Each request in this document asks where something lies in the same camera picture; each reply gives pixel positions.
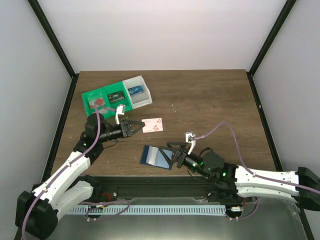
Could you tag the blue card holder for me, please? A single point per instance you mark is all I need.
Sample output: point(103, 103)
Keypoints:
point(151, 156)

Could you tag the green bin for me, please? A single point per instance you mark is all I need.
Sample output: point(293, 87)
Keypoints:
point(113, 88)
point(91, 95)

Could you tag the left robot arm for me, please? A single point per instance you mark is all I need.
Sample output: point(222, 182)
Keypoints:
point(38, 212)

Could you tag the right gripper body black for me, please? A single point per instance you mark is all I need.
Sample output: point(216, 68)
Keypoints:
point(180, 158)

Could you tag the middle green bin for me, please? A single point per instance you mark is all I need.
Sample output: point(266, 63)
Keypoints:
point(113, 88)

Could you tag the white bin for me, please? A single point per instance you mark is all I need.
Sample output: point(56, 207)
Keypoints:
point(139, 100)

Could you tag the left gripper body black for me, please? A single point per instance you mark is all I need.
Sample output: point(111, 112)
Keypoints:
point(125, 128)

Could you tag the left green bin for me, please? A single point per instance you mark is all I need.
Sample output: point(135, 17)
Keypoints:
point(91, 95)

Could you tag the white pink patterned card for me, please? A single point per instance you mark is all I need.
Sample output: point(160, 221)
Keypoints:
point(152, 125)

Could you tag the blue card stack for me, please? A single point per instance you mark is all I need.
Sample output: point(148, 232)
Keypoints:
point(135, 90)

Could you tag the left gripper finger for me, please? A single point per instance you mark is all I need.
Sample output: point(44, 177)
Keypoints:
point(135, 129)
point(136, 123)

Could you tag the black aluminium frame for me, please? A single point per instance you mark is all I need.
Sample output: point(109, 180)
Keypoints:
point(166, 184)

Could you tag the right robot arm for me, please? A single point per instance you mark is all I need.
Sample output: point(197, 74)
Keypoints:
point(301, 187)

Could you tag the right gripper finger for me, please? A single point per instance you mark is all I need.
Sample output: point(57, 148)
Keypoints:
point(168, 154)
point(175, 145)

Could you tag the red white card stack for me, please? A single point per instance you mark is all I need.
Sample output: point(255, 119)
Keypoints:
point(99, 102)

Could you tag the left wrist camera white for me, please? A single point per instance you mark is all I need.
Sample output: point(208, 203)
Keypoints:
point(120, 111)

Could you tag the light blue cable duct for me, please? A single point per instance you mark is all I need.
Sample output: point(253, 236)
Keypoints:
point(201, 210)

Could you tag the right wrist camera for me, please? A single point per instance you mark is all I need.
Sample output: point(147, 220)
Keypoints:
point(190, 138)

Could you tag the black card stack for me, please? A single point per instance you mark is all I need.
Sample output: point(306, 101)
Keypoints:
point(115, 96)

